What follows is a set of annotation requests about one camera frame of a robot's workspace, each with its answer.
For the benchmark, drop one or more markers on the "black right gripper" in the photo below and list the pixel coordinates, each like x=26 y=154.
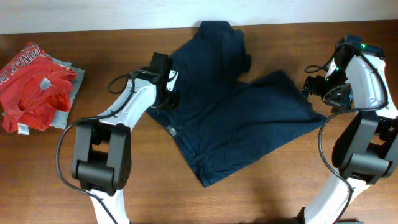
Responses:
x=343 y=102

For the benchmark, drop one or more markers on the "red printed t-shirt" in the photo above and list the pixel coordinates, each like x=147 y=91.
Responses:
x=33 y=88

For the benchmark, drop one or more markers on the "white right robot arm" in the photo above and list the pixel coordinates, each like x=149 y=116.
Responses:
x=353 y=81

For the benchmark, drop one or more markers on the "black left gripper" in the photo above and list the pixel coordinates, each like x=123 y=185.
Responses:
x=173 y=103

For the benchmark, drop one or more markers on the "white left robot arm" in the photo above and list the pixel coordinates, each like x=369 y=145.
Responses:
x=101 y=159

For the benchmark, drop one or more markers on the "dark navy blue shorts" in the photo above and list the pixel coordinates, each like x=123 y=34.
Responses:
x=222 y=124

